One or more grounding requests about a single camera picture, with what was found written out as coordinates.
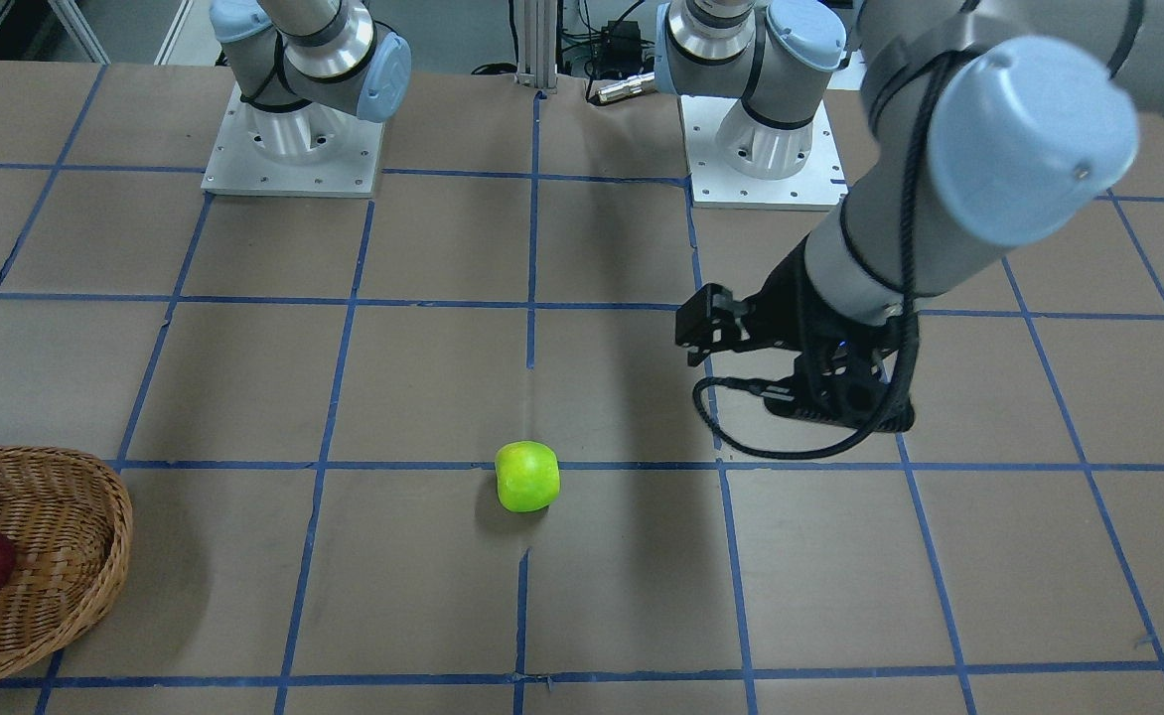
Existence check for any aluminium frame post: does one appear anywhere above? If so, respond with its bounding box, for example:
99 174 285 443
509 1 562 95

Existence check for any green apple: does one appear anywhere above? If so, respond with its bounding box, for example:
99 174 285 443
495 443 562 514

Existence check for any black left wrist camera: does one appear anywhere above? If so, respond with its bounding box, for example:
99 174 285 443
760 344 892 429

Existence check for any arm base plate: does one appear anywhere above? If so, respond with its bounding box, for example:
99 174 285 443
680 95 849 210
201 86 385 200

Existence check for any silver metal cylinder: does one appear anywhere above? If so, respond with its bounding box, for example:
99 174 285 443
585 71 658 107

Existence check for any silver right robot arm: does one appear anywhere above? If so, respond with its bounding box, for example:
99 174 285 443
204 1 411 198

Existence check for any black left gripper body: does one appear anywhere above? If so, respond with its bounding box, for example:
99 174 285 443
741 236 901 358

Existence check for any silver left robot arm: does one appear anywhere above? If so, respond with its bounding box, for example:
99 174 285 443
674 1 1164 371

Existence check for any woven wicker basket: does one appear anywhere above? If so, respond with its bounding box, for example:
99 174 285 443
0 445 134 679

